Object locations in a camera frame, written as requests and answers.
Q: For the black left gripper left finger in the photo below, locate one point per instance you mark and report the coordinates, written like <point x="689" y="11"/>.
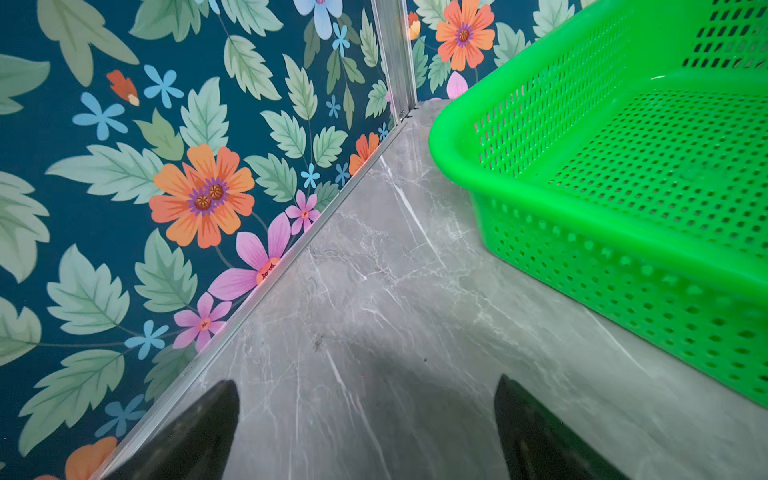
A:
<point x="196" y="445"/>

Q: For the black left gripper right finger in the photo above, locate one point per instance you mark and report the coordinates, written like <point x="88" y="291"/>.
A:
<point x="536" y="444"/>

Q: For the green plastic basket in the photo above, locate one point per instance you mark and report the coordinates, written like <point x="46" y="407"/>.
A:
<point x="621" y="159"/>

